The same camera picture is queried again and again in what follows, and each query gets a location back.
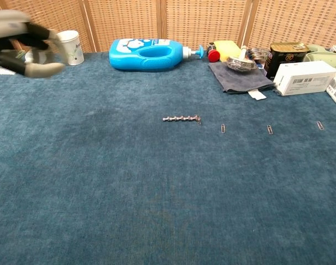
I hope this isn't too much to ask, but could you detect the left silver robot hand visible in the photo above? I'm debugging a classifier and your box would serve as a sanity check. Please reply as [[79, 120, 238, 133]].
[[0, 9, 66, 80]]

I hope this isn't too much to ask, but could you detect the silver metal ball chain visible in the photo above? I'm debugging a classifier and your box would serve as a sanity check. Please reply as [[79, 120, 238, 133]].
[[162, 114, 198, 123]]

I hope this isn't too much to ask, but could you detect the white paper cup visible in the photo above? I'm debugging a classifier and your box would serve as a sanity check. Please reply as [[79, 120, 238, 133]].
[[57, 30, 85, 66]]

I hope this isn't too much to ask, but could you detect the blue detergent pump bottle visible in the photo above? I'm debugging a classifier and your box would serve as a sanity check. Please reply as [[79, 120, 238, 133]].
[[108, 38, 204, 72]]

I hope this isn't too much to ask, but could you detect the woven rattan folding screen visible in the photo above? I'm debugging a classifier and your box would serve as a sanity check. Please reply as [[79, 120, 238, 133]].
[[0, 0, 336, 56]]

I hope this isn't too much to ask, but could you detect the blue table cloth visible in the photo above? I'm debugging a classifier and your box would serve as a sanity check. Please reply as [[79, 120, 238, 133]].
[[0, 52, 336, 265]]

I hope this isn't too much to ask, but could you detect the red capped small item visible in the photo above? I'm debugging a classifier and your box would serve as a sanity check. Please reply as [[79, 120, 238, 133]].
[[207, 43, 221, 63]]

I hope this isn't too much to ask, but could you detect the yellow sponge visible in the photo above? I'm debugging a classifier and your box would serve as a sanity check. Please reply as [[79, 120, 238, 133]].
[[213, 40, 242, 62]]

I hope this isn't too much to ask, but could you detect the silver round metal object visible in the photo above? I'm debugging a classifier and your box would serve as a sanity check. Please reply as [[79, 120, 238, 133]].
[[225, 55, 256, 72]]

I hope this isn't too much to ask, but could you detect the grey folded cloth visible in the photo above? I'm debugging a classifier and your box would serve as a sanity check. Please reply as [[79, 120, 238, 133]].
[[208, 61, 275, 100]]

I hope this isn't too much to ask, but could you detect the black gold meat tin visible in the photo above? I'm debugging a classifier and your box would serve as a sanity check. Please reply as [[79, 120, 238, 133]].
[[265, 42, 310, 81]]

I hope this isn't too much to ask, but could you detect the plain white carton box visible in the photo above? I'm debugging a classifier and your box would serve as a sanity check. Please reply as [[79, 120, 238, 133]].
[[272, 60, 336, 97]]

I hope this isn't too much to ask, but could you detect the green dustpan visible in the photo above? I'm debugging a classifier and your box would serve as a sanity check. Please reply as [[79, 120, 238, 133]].
[[303, 44, 336, 70]]

